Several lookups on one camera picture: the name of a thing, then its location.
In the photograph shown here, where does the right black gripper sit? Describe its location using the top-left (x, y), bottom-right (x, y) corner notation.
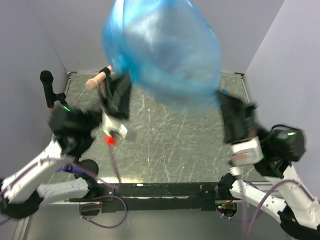
top-left (203, 83), bottom-right (262, 146)

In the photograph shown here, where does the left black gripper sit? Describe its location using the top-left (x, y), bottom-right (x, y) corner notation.
top-left (84, 69), bottom-right (144, 135)

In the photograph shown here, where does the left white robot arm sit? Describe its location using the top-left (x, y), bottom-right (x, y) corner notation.
top-left (0, 76), bottom-right (132, 220)

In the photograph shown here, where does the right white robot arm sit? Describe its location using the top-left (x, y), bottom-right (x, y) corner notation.
top-left (216, 90), bottom-right (320, 240)

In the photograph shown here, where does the blue trash bag roll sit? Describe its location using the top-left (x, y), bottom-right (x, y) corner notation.
top-left (221, 89), bottom-right (229, 95)

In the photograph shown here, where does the beige microphone on stand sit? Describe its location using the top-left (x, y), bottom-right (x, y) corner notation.
top-left (85, 65), bottom-right (113, 91)

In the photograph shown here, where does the black microphone on stand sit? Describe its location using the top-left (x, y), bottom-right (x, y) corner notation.
top-left (39, 70), bottom-right (68, 109)

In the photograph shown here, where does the purple microphone on stand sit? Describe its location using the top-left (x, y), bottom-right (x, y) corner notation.
top-left (56, 159), bottom-right (99, 179)

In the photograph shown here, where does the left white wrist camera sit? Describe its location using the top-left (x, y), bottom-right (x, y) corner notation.
top-left (102, 113), bottom-right (128, 146)

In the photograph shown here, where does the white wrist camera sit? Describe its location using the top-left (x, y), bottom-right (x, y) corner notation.
top-left (230, 136), bottom-right (263, 177)
top-left (102, 113), bottom-right (128, 146)

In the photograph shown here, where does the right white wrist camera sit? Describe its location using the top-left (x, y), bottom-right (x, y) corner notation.
top-left (230, 136), bottom-right (263, 177)

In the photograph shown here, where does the aluminium rail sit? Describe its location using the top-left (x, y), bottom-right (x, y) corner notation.
top-left (23, 181), bottom-right (290, 206)

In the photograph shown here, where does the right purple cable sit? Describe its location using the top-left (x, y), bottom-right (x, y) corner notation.
top-left (219, 172), bottom-right (316, 237)

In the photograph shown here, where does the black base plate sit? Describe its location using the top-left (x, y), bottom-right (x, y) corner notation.
top-left (69, 182), bottom-right (237, 213)

